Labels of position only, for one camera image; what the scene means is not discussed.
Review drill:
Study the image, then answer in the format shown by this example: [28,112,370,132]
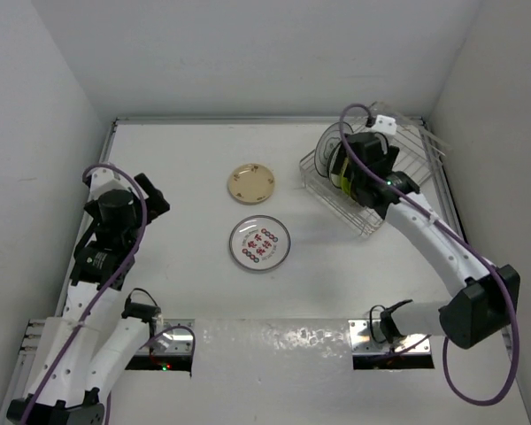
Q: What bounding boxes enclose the small beige patterned plate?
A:
[227,163,275,205]

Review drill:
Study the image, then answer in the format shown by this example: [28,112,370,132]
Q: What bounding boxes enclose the white plate red characters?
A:
[228,214,292,273]

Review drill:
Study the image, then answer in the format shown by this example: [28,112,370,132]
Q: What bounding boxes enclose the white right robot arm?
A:
[339,132,520,349]

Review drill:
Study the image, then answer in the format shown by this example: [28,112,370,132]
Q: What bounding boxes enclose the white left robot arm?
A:
[6,163,170,424]

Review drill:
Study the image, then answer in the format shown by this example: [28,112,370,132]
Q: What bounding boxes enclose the white plate orange sunburst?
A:
[327,143,342,189]

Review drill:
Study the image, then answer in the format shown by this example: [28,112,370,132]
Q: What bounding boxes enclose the lime green plate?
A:
[339,158,352,197]

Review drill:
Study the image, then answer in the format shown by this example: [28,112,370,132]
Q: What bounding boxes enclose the metal wire dish rack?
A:
[299,102,451,238]

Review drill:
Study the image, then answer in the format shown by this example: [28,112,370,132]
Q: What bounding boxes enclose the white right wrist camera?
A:
[366,114,397,137]

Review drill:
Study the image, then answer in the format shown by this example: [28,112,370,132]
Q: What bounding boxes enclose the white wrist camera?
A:
[86,168,127,199]
[366,114,397,137]

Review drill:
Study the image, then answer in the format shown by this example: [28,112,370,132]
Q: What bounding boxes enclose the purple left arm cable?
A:
[15,163,200,425]

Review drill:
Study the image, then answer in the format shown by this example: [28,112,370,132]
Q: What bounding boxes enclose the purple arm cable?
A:
[15,163,200,425]
[338,103,521,405]

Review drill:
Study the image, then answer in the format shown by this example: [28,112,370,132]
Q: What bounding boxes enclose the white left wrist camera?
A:
[86,168,127,199]

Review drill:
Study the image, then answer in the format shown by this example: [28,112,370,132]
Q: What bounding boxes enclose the white plate green ring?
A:
[314,122,354,177]

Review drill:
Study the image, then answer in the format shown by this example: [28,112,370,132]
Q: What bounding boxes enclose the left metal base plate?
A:
[147,319,195,356]

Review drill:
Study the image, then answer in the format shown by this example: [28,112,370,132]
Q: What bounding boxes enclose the metal base plate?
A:
[147,319,195,356]
[348,319,431,357]

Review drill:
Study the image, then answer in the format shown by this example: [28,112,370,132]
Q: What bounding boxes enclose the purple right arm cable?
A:
[338,103,521,405]

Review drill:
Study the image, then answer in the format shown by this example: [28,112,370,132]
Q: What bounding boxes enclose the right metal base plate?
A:
[348,319,431,357]

